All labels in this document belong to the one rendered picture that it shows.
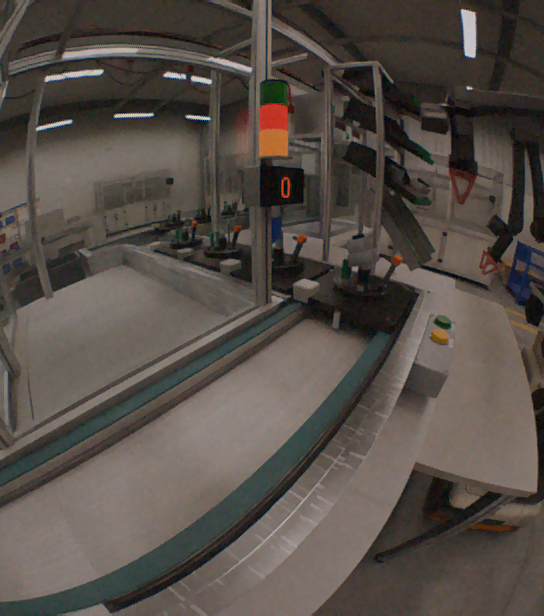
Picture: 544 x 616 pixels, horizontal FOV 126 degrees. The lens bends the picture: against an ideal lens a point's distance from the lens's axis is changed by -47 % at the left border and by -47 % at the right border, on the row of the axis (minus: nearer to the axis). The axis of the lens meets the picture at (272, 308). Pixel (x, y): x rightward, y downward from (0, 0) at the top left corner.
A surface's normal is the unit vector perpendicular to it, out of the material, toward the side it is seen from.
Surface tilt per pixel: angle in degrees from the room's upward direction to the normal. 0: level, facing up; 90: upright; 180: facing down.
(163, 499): 0
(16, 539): 0
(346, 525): 0
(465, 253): 90
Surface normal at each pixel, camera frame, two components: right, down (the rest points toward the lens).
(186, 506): 0.00, -0.88
